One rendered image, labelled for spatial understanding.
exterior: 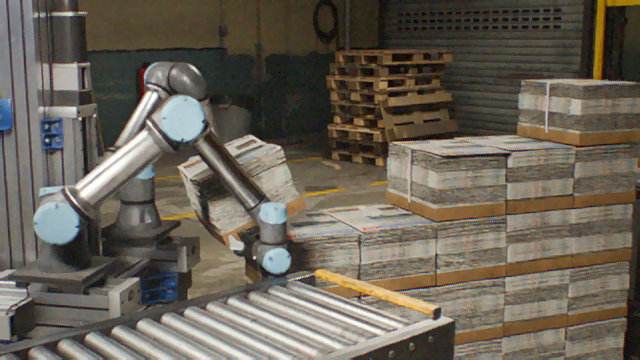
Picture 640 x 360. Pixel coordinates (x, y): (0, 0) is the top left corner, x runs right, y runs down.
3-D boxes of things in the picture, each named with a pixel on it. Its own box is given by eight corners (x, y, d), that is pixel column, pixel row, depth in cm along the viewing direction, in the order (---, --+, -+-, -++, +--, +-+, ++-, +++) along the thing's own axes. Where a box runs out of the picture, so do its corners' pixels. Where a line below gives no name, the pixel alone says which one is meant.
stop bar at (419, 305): (322, 274, 224) (322, 268, 224) (442, 314, 192) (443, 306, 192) (313, 277, 222) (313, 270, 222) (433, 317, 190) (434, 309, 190)
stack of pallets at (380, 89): (393, 149, 1056) (394, 49, 1033) (452, 156, 991) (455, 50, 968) (323, 160, 963) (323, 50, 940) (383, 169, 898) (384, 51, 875)
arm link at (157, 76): (105, 183, 269) (179, 55, 288) (78, 178, 278) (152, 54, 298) (128, 201, 277) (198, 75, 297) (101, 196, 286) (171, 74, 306)
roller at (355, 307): (296, 294, 222) (295, 277, 222) (424, 342, 188) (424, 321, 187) (282, 298, 219) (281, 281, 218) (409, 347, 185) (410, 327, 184)
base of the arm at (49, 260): (26, 271, 221) (24, 236, 219) (55, 256, 236) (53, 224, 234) (76, 274, 218) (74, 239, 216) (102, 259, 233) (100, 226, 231)
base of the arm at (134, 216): (108, 229, 269) (107, 201, 267) (128, 220, 283) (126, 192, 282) (150, 232, 266) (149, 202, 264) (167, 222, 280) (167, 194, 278)
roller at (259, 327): (217, 317, 205) (218, 298, 205) (342, 374, 171) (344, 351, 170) (201, 319, 202) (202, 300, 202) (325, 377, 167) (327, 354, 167)
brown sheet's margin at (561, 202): (451, 195, 318) (452, 184, 318) (511, 189, 329) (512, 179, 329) (508, 214, 284) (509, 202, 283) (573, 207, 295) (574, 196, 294)
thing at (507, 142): (452, 139, 315) (452, 137, 314) (512, 136, 325) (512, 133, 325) (508, 152, 281) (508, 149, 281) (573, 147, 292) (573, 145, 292)
